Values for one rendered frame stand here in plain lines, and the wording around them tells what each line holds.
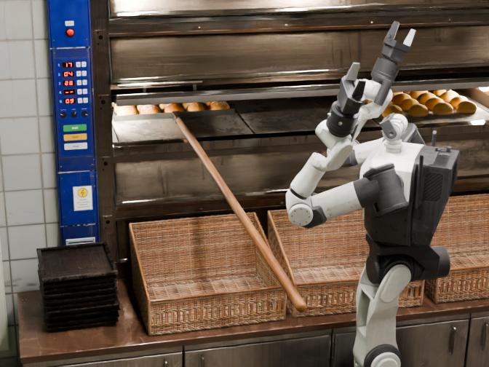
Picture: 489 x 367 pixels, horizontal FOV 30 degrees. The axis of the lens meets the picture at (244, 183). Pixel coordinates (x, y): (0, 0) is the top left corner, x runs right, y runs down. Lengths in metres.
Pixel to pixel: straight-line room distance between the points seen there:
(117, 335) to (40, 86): 1.01
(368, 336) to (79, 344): 1.08
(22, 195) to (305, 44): 1.31
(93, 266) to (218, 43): 1.02
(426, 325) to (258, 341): 0.71
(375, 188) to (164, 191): 1.23
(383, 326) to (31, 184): 1.51
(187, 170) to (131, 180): 0.24
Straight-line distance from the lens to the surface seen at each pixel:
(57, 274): 3.55
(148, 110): 4.10
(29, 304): 3.84
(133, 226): 3.83
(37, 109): 3.68
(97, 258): 3.66
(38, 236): 3.87
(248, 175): 3.90
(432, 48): 4.02
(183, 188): 3.84
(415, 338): 3.86
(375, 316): 3.25
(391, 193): 2.86
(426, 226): 3.07
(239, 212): 3.04
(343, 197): 2.88
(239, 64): 3.73
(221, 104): 4.16
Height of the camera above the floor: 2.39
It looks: 21 degrees down
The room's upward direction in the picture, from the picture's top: 1 degrees clockwise
